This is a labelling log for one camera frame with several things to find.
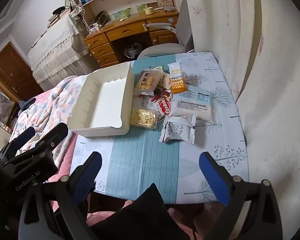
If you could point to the red cookie packet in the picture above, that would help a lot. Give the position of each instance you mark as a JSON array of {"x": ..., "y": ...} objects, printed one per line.
[{"x": 162, "y": 106}]

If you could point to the cream cup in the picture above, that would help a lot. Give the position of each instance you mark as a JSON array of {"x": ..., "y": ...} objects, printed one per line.
[{"x": 149, "y": 10}]

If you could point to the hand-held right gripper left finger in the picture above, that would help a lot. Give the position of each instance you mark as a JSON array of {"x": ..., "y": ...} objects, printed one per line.
[{"x": 88, "y": 175}]

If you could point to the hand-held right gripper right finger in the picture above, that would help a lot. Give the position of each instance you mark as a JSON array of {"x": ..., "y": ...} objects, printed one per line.
[{"x": 212, "y": 177}]

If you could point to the large white translucent snack packet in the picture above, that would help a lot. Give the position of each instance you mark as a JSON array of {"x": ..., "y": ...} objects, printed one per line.
[{"x": 192, "y": 105}]

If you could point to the dark blue garment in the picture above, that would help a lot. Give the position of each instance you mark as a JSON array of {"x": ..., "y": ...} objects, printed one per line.
[{"x": 27, "y": 104}]

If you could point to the white floral curtain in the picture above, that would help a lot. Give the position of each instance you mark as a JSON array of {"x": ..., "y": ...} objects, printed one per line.
[{"x": 265, "y": 80}]

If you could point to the dark cloth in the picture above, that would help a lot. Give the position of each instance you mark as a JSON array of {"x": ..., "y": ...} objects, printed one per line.
[{"x": 145, "y": 212}]

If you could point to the brown chocolate packet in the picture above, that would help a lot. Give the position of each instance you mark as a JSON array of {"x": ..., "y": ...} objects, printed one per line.
[{"x": 165, "y": 93}]

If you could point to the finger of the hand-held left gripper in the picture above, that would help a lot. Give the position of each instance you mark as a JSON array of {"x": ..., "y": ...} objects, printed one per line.
[
  {"x": 52, "y": 136},
  {"x": 25, "y": 136}
]

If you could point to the brown wooden door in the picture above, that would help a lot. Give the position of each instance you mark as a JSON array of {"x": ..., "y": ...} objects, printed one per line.
[{"x": 12, "y": 72}]

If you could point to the orange oat bar packet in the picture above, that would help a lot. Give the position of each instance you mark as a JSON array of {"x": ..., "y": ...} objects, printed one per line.
[{"x": 178, "y": 85}]

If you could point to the grey office chair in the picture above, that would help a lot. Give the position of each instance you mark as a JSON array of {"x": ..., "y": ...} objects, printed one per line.
[{"x": 162, "y": 48}]

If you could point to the white power strip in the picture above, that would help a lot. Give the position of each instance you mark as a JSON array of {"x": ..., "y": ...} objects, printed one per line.
[{"x": 94, "y": 28}]

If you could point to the wooden bookshelf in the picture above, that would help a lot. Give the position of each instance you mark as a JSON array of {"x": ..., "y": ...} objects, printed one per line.
[{"x": 130, "y": 1}]

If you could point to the wooden desk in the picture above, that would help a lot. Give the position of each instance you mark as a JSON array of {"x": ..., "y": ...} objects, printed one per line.
[{"x": 130, "y": 30}]

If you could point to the round cookies packet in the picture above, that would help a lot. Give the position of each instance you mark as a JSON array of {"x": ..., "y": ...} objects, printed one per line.
[{"x": 146, "y": 81}]

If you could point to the floral blanket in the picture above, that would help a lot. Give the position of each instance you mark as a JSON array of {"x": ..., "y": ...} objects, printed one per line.
[{"x": 50, "y": 100}]

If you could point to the dark patterned pouch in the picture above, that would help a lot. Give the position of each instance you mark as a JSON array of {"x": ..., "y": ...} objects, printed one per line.
[{"x": 101, "y": 18}]

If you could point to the beige cracker packet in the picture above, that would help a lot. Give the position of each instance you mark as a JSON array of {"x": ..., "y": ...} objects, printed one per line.
[{"x": 165, "y": 80}]

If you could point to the green snack packet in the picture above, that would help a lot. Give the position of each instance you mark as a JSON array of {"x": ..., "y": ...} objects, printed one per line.
[{"x": 158, "y": 68}]

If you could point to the clear packet of puffed pieces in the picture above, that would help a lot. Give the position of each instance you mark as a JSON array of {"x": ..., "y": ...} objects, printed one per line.
[{"x": 143, "y": 118}]

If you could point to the white plastic bin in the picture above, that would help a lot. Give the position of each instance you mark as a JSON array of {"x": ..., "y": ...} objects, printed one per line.
[{"x": 105, "y": 100}]

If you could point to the trash bin with plastic bag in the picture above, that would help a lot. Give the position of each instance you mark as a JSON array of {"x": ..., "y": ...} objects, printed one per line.
[{"x": 133, "y": 51}]

